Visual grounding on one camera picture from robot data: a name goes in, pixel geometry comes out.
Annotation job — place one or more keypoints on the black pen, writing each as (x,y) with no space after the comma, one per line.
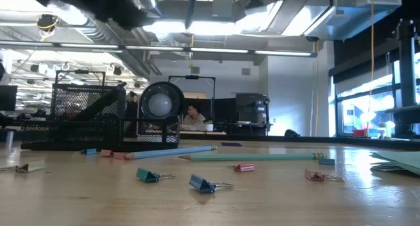
(98,106)

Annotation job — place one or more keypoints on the black mesh desk organizer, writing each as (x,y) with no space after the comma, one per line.
(65,134)

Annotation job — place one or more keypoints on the blue binder clip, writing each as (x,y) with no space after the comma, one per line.
(200,183)
(326,161)
(88,151)

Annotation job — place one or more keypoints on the beige binder clip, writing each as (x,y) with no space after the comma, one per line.
(33,166)

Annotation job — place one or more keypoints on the teal binder clip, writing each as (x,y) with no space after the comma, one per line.
(146,175)

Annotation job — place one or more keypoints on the purple eraser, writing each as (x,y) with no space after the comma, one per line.
(231,144)

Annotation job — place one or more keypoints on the green sticky note pad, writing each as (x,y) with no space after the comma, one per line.
(400,160)

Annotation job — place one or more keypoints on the long linear ceiling lamp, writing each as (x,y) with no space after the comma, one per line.
(216,50)

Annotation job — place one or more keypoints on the dark flat screen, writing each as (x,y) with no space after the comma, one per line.
(8,98)

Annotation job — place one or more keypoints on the person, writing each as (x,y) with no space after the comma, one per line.
(193,121)

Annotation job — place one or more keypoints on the white cup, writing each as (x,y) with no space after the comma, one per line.
(209,126)

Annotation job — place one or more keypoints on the black equipment cabinet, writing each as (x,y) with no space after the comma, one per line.
(251,111)

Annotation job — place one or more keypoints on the dark dome object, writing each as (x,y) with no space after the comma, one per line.
(291,133)

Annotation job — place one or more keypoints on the red box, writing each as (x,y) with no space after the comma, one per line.
(358,133)

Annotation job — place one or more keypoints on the black vertical pole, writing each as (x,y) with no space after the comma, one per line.
(407,71)

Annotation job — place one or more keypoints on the black gantry frame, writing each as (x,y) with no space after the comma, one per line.
(192,77)

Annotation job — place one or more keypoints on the black aluminium table frame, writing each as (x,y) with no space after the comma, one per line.
(262,138)

